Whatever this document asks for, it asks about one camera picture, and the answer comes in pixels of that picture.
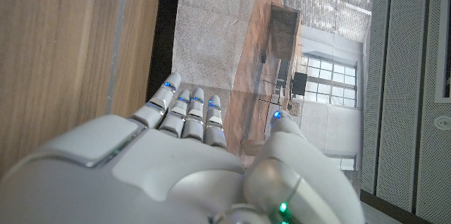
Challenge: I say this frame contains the white round ceiling fixture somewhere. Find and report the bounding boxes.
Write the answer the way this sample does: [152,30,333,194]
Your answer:
[433,115,451,132]

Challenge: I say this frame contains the printed room backdrop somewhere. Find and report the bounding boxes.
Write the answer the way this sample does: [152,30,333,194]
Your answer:
[171,0,374,197]

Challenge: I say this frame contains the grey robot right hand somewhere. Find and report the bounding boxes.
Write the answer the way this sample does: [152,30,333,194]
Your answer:
[0,72,366,224]

